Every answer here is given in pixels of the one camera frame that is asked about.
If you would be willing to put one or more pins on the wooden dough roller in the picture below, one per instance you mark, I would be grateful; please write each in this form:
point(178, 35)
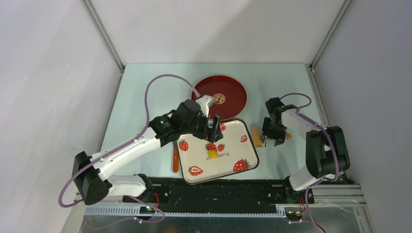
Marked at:
point(258, 139)

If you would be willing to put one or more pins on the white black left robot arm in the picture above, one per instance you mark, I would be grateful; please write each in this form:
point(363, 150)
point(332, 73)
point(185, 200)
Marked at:
point(94, 175)

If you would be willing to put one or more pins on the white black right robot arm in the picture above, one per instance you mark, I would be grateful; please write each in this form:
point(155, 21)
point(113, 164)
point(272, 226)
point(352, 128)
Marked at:
point(326, 153)

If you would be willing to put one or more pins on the white strawberry rectangular tray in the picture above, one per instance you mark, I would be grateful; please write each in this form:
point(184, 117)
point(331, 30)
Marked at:
point(236, 154)

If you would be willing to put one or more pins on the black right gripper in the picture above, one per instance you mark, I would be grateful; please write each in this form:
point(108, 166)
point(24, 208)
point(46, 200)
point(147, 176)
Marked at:
point(278, 137)

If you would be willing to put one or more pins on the red round tray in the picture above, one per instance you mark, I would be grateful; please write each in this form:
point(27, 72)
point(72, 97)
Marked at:
point(230, 96)

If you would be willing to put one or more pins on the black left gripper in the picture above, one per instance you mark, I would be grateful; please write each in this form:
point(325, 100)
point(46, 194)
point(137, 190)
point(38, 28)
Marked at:
point(206, 133)

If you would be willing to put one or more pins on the aluminium frame rail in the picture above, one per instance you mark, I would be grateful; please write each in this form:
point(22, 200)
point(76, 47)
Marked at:
point(325, 196)

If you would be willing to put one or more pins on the yellow dough piece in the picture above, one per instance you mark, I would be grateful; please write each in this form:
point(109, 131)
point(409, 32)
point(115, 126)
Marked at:
point(212, 154)

